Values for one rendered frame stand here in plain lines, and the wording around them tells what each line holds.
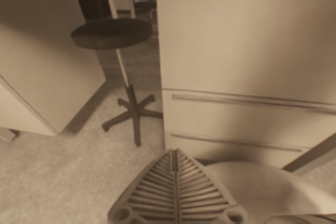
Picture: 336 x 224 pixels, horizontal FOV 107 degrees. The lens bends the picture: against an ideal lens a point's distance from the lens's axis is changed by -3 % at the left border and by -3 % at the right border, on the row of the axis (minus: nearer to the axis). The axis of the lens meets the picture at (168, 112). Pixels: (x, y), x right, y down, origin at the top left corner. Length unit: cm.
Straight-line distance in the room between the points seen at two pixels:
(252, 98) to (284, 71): 8
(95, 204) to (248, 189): 68
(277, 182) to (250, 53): 36
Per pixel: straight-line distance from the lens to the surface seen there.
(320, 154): 68
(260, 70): 34
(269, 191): 52
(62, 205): 93
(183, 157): 16
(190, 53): 30
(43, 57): 83
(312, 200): 54
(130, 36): 57
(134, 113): 95
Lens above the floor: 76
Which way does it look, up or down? 46 degrees down
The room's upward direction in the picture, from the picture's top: 1 degrees counter-clockwise
